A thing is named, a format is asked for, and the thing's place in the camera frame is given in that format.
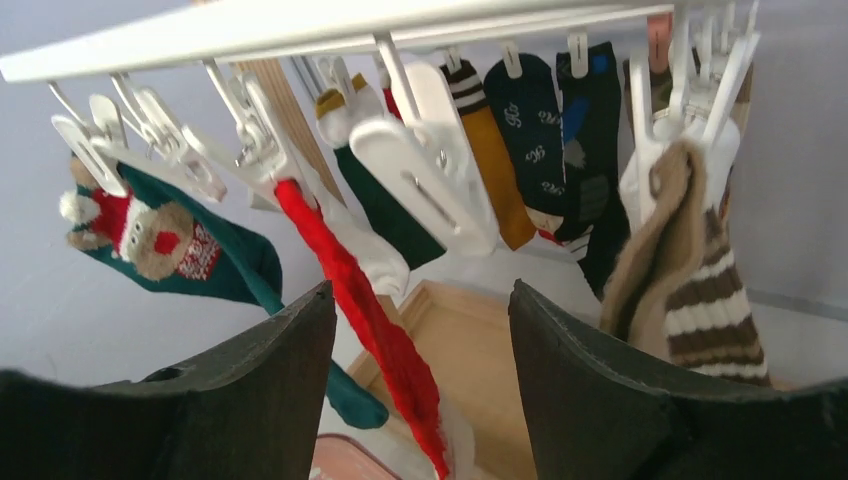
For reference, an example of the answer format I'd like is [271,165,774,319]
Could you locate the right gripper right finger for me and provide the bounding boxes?
[508,281,847,479]

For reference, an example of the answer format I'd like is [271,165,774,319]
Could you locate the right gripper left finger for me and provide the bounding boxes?
[1,283,336,479]

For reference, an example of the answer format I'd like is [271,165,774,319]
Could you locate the pink plastic laundry basket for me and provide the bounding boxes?
[309,433,400,480]

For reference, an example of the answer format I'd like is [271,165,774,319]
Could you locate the red fuzzy sock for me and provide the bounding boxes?
[274,179,451,479]

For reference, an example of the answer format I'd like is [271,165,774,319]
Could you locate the white plastic clip hanger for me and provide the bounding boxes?
[0,0,763,260]

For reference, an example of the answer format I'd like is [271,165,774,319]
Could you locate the brown striped sock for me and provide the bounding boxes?
[599,138,773,387]

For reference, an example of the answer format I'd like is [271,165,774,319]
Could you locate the dark green reindeer sock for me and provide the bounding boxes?
[58,155,391,431]

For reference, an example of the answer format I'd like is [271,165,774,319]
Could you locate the mustard yellow sock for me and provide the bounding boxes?
[440,59,536,250]

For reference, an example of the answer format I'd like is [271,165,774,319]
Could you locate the green dotted sock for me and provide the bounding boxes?
[314,73,445,270]

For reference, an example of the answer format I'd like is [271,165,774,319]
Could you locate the navy lettered sock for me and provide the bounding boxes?
[483,53,566,239]

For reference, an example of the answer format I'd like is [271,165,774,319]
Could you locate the black patterned sock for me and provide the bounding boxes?
[555,41,629,299]

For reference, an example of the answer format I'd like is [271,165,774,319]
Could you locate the wooden hanger rack frame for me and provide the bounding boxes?
[230,59,537,479]

